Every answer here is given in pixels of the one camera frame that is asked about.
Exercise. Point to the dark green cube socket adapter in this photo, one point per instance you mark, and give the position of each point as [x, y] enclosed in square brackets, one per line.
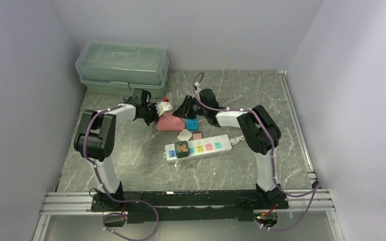
[181, 149]

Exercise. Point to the pink triangular power strip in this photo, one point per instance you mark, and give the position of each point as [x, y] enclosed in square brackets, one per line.
[168, 122]

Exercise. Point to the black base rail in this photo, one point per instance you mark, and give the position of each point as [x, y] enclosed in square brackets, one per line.
[145, 206]

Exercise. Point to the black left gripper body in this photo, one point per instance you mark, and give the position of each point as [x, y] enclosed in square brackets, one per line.
[150, 114]

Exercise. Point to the aluminium frame rail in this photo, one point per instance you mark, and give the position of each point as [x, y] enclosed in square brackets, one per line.
[226, 158]

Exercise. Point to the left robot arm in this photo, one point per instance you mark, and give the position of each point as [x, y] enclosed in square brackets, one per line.
[96, 133]

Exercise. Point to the green plastic storage box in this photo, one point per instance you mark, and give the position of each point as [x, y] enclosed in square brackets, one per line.
[114, 68]

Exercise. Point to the small pink charger plug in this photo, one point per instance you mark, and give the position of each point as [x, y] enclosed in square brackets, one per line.
[197, 136]

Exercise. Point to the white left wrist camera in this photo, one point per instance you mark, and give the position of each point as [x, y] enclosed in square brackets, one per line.
[163, 106]

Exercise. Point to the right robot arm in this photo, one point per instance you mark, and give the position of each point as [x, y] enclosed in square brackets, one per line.
[260, 131]

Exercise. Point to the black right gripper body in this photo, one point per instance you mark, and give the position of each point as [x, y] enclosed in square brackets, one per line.
[193, 108]

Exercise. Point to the blue plug adapter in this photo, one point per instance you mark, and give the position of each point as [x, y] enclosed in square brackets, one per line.
[192, 124]

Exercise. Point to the white multicolour power strip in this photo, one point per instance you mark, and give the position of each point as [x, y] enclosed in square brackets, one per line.
[200, 148]

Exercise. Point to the white flat plug adapter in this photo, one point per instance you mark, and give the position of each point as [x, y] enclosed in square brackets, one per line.
[184, 135]

